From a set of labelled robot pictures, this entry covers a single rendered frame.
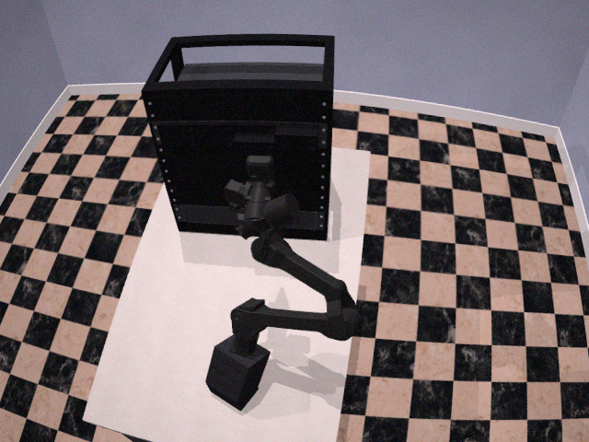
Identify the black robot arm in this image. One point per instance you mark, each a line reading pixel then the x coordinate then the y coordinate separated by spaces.
pixel 340 322

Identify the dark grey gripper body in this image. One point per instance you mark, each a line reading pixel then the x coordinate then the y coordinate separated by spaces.
pixel 262 167

